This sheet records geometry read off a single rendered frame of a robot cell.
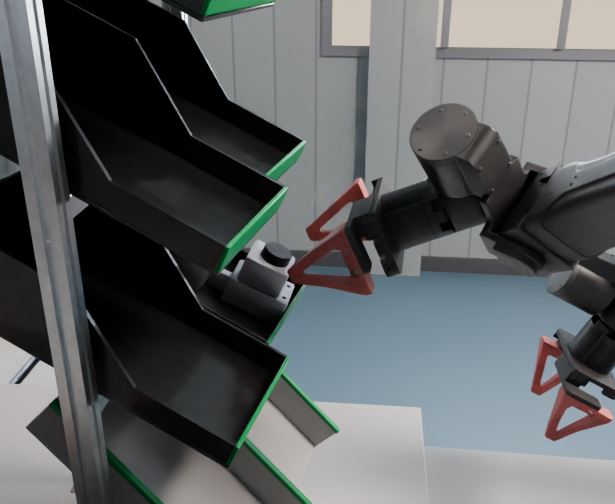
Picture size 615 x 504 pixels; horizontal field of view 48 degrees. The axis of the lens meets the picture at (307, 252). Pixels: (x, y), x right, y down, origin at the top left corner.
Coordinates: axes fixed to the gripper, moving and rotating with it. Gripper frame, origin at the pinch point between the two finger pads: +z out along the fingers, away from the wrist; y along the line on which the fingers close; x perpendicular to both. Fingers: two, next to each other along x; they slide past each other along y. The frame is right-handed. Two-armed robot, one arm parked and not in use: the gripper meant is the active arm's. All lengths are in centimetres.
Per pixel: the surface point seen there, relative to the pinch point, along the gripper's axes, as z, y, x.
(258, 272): 4.5, 2.7, -0.6
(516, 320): 6, -222, 147
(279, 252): 2.3, 0.9, -1.2
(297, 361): 89, -171, 107
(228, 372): 6.4, 13.6, 3.2
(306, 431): 11.6, -3.6, 23.2
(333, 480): 16.0, -11.9, 38.1
